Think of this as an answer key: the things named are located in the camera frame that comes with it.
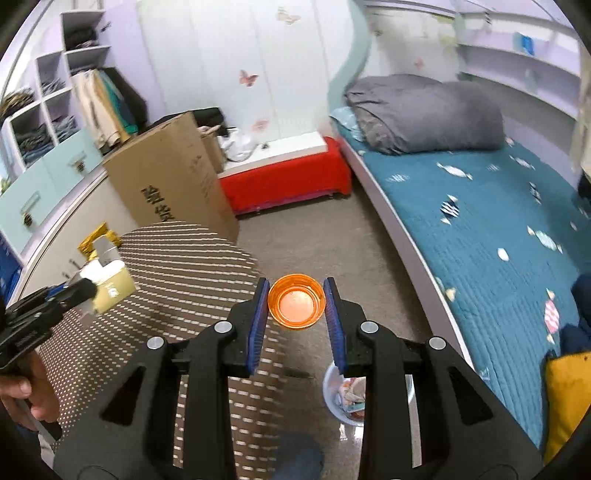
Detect large cardboard box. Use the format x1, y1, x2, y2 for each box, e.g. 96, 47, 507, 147
102, 111, 241, 245

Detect gold foil bag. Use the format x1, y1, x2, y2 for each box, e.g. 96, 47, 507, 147
78, 223, 122, 262

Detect white trash bin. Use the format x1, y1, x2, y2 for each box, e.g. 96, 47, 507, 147
322, 362, 414, 423

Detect white cubby shelf unit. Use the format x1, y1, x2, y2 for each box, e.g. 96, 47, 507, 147
0, 9, 114, 171

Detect mint bunk bed frame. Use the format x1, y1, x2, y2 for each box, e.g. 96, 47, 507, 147
328, 0, 376, 114

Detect white wall shelves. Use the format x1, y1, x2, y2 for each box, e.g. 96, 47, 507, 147
455, 9, 583, 121

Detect bed with teal bedspread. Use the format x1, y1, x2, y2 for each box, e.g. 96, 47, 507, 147
330, 106, 591, 448

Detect blue plaid pillow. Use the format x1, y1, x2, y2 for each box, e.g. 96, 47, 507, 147
330, 107, 370, 141

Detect mint drawer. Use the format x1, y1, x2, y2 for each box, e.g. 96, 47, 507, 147
44, 127, 105, 195
0, 173, 61, 252

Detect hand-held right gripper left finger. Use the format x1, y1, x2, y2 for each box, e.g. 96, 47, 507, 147
53, 276, 273, 480

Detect orange plastic cap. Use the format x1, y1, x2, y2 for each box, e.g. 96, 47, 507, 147
268, 273, 326, 329

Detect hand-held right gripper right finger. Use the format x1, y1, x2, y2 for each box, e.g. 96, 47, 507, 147
323, 276, 543, 480

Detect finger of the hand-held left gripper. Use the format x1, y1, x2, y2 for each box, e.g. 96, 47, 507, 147
25, 278, 99, 319

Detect person's left hand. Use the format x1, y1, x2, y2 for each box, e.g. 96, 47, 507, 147
0, 355, 61, 432

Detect red bench with white top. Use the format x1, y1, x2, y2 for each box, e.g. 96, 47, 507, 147
217, 131, 354, 215

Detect cream jacket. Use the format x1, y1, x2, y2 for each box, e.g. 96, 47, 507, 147
71, 69, 121, 148

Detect olive gold small box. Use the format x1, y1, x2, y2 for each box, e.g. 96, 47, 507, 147
92, 268, 138, 315

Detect white curved cabinet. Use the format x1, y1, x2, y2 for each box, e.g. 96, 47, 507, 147
21, 164, 139, 303

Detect green garment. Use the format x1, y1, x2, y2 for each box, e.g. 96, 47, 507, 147
99, 69, 139, 134

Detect dark blue garment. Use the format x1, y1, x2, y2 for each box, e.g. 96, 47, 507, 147
558, 272, 591, 356

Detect grey quilt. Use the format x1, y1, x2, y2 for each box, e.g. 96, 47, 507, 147
344, 74, 506, 155

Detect white plastic bag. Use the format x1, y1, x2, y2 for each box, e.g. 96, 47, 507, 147
221, 128, 257, 162

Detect black cloth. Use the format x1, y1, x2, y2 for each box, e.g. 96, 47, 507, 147
194, 107, 227, 137

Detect blue storage box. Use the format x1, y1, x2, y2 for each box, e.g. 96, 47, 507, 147
0, 229, 23, 303

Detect torn white carton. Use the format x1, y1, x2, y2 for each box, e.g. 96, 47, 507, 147
76, 259, 126, 317

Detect yellow cushion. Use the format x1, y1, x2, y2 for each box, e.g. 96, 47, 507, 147
544, 351, 591, 467

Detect black garment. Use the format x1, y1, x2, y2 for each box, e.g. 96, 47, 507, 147
111, 67, 149, 132

